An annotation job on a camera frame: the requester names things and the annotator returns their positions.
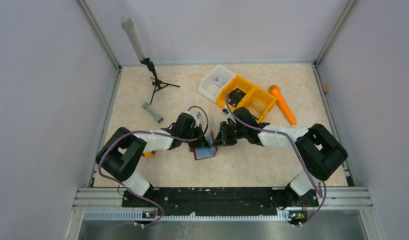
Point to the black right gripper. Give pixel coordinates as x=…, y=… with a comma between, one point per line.
x=225, y=134

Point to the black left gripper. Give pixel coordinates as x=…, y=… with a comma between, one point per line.
x=198, y=136

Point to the red card holder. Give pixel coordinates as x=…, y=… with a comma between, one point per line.
x=205, y=152

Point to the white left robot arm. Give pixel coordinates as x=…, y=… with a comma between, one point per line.
x=120, y=156

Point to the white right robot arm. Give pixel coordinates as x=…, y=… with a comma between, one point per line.
x=318, y=151

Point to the black cards in yellow bin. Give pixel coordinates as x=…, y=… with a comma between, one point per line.
x=235, y=97

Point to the clear card in yellow bin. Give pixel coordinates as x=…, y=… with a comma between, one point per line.
x=258, y=107

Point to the silver card in white bin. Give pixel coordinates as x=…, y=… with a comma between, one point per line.
x=220, y=81

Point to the yellow plastic double bin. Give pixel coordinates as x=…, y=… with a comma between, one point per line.
x=253, y=93

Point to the grey toy block bar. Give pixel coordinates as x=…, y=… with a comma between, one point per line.
x=157, y=117

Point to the white plastic bin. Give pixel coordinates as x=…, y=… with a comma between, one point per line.
x=211, y=85

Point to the orange plastic cylinder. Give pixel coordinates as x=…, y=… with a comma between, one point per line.
x=275, y=91

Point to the black mini tripod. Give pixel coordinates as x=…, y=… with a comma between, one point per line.
x=156, y=82

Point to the grey tube on tripod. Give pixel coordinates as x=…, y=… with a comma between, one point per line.
x=128, y=26

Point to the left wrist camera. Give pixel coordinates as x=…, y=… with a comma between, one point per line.
x=197, y=115

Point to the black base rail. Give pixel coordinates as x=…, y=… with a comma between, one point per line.
x=221, y=201

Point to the small brown wall knob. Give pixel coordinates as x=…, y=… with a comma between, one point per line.
x=325, y=88

